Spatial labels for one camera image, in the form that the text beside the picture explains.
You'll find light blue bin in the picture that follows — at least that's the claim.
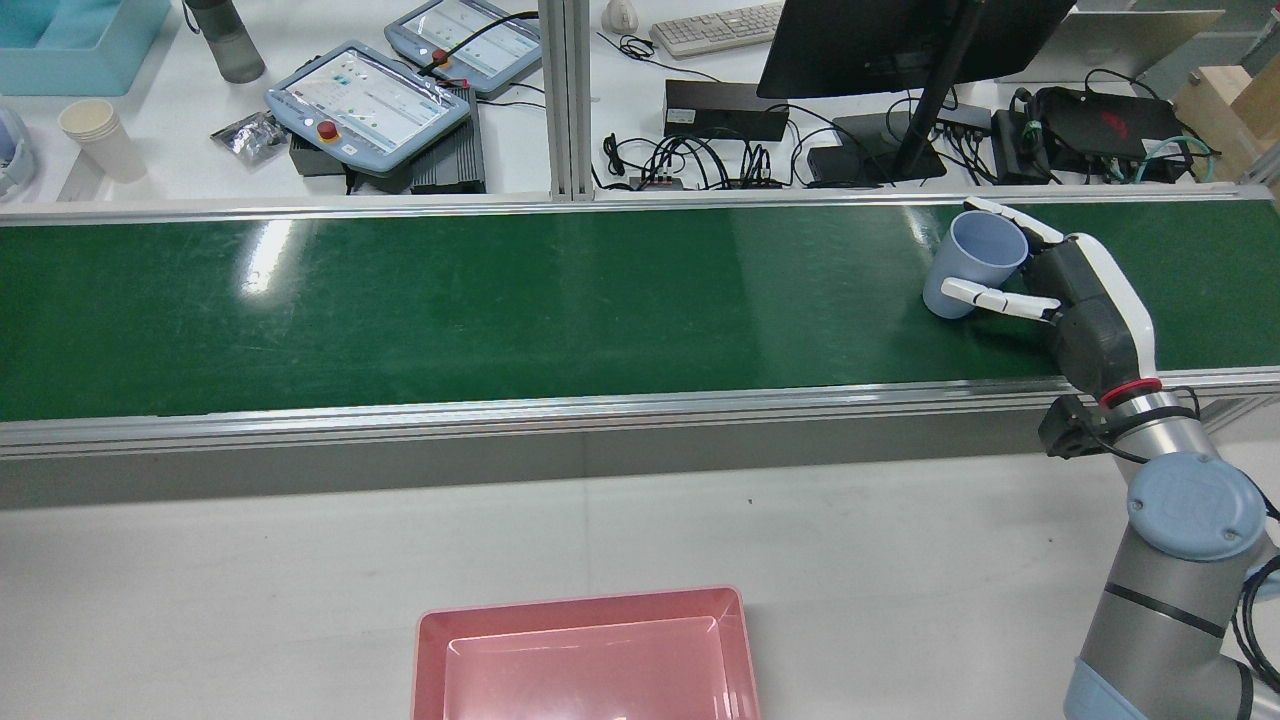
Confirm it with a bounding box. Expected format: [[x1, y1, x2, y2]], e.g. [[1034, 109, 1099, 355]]
[[0, 0, 173, 98]]

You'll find aluminium conveyor rail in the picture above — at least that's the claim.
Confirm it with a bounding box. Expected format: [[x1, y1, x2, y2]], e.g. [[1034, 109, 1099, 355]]
[[0, 183, 1280, 229], [0, 368, 1280, 463]]

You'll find black pendant cable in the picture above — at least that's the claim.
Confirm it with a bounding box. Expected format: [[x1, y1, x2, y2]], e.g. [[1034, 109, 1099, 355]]
[[425, 10, 541, 71]]

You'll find green conveyor belt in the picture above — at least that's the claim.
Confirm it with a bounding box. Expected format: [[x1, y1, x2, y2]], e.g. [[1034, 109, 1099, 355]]
[[0, 200, 1280, 421]]

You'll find small black box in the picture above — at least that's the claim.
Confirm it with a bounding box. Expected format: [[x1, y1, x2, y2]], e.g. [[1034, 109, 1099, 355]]
[[805, 145, 871, 187]]

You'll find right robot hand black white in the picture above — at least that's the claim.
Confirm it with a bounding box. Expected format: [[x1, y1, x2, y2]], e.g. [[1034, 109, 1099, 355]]
[[940, 197, 1163, 406]]

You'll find black device with red logo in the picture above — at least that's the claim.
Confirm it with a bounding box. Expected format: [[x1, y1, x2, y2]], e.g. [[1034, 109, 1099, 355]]
[[1035, 86, 1191, 161]]

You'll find black monitor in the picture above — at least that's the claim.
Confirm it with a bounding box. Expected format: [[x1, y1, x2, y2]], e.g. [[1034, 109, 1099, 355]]
[[756, 0, 1079, 99]]

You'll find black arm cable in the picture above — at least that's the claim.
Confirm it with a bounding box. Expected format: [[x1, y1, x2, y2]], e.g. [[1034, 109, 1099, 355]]
[[1232, 480, 1280, 696]]

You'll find blue-grey teach pendant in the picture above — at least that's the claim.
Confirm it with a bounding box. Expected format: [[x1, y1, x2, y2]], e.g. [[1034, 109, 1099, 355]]
[[264, 40, 473, 179], [384, 0, 546, 99]]

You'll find clear plastic bag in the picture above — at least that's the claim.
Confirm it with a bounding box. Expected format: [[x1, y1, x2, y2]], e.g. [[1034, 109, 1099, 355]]
[[210, 110, 291, 166]]

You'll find dark grey bottle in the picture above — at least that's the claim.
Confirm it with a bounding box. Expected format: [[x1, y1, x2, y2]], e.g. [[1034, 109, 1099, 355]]
[[183, 0, 267, 85]]

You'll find black dock box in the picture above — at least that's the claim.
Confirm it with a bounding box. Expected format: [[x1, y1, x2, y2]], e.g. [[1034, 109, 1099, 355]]
[[664, 79, 791, 143]]

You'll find black keyboard cable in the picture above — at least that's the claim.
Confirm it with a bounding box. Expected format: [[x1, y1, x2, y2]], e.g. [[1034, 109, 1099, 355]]
[[598, 30, 723, 83]]

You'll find pale blue plastic cup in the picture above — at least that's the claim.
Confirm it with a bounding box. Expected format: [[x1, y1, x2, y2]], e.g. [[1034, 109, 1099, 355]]
[[921, 210, 1031, 321]]

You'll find pale blue round object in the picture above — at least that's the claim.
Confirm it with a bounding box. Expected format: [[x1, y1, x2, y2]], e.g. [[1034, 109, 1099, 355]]
[[0, 105, 39, 201]]

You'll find grey flat box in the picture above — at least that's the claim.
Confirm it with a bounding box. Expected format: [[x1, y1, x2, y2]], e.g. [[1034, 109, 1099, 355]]
[[1000, 8, 1226, 86]]

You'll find aluminium post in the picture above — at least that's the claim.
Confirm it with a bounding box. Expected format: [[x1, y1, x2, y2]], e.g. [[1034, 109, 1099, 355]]
[[538, 0, 597, 203]]

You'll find white keyboard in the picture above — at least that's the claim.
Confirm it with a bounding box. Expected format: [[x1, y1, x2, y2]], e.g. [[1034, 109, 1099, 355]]
[[650, 2, 786, 59]]

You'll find wooden box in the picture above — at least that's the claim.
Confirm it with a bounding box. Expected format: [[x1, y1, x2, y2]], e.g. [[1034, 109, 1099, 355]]
[[1172, 65, 1280, 181]]

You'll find black power adapter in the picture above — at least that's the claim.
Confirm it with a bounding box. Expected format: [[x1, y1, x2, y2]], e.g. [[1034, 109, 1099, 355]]
[[990, 108, 1051, 186]]

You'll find black hub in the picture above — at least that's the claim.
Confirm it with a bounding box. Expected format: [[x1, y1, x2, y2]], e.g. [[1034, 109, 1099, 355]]
[[935, 100, 996, 137]]

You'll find pink plastic box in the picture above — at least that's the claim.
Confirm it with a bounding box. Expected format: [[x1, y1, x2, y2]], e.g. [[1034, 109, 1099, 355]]
[[410, 585, 761, 720]]

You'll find black monitor stand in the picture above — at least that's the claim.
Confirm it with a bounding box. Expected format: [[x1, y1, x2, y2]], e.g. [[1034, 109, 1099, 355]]
[[830, 0, 991, 183]]

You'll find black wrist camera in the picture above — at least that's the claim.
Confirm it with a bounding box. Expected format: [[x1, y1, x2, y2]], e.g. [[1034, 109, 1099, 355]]
[[1037, 394, 1111, 461]]

